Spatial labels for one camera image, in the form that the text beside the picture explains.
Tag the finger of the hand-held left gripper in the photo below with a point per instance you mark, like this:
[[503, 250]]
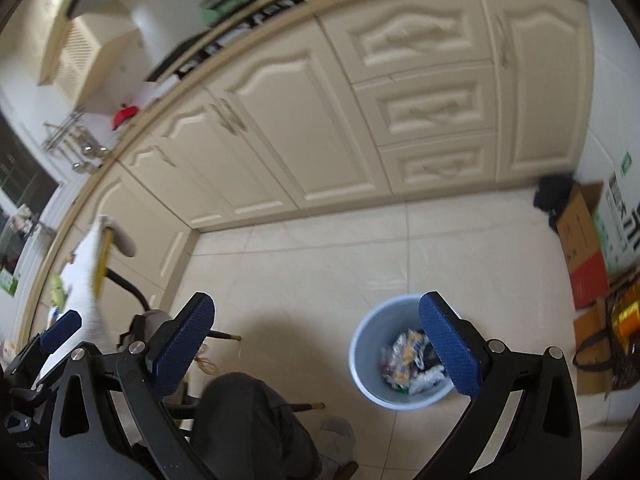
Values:
[[60, 331], [30, 387]]

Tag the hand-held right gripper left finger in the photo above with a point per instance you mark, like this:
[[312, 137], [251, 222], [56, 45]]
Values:
[[182, 345]]

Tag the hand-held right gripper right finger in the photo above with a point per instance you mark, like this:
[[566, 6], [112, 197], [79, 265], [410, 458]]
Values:
[[447, 345]]

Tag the pile of wrappers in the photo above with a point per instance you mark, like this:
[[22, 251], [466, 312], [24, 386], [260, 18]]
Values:
[[405, 360]]

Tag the light blue trash bin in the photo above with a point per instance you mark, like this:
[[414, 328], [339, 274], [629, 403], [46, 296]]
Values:
[[370, 355]]

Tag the white towel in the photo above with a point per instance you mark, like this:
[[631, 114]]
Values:
[[87, 270]]

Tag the person's dark trouser leg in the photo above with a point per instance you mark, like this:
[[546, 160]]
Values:
[[250, 420]]

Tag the grey slipper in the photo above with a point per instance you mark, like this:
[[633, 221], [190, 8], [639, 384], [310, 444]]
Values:
[[337, 440]]

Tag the steel sink with faucet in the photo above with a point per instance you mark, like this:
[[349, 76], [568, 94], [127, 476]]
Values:
[[20, 175]]

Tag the brown cardboard box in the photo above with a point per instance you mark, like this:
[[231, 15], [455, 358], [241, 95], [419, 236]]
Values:
[[580, 250]]

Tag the net bag of oranges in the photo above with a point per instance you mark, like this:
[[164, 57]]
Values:
[[625, 325]]

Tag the black bag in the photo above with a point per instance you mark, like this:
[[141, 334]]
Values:
[[552, 195]]

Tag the metal utensil rack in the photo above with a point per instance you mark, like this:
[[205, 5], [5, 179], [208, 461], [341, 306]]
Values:
[[62, 132]]

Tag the white printed cardboard box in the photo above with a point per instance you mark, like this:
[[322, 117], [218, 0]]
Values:
[[620, 215]]

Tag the cream base cabinets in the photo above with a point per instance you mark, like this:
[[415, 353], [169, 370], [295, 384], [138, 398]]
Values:
[[280, 135]]

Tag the black gas stove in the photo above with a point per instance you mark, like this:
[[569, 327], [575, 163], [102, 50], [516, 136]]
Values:
[[225, 30]]

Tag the small lattice wall cabinet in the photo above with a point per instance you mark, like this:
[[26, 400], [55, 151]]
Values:
[[85, 65]]

